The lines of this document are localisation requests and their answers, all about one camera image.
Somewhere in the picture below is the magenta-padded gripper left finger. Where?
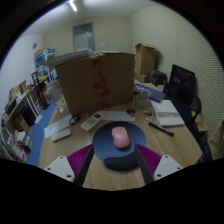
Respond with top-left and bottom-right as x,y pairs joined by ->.
43,143 -> 95,187

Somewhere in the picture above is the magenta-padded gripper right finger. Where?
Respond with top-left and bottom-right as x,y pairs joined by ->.
133,143 -> 184,185

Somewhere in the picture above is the pink computer mouse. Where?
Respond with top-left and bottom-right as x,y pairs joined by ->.
111,126 -> 131,149

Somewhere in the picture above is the blue mouse pad, black wrist rest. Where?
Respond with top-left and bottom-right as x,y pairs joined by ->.
91,121 -> 147,172

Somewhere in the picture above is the black marker pen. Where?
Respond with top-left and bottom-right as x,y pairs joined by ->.
145,117 -> 175,137

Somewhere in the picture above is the white printed paper sheet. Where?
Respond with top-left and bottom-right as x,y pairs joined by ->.
43,113 -> 74,139

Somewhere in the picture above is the white book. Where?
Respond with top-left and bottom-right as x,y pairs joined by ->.
150,99 -> 186,128

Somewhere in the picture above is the white remote control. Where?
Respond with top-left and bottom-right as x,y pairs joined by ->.
80,112 -> 105,132

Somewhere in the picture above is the wooden chair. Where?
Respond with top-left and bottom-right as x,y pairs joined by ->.
199,113 -> 224,162

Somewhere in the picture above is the plain white paper sheet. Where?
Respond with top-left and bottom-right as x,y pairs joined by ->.
96,110 -> 136,122

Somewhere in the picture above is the clear glass jar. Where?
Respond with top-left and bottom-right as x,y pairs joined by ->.
46,81 -> 67,114

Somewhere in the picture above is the cluttered wooden side desk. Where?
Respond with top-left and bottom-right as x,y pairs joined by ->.
2,74 -> 52,134

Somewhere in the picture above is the blue flat box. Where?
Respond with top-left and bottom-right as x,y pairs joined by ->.
133,82 -> 166,103

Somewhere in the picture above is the black computer monitor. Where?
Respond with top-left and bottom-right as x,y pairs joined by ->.
166,64 -> 196,106

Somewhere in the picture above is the dark bag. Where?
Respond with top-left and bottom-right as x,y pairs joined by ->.
145,69 -> 169,88

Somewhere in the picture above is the large brown cardboard box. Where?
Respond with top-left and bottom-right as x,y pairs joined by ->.
54,51 -> 137,117

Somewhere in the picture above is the blue and white display cabinet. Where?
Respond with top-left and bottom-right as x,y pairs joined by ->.
33,48 -> 58,84

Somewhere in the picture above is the tall open cardboard box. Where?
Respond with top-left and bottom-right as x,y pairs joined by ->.
134,42 -> 157,76

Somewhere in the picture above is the grey flat sheets stack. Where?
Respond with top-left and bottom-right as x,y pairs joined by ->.
44,48 -> 98,70

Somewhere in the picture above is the grey door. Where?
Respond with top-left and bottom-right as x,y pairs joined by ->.
72,22 -> 96,53

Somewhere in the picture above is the ceiling strip light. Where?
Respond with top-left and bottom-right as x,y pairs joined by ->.
67,0 -> 78,13

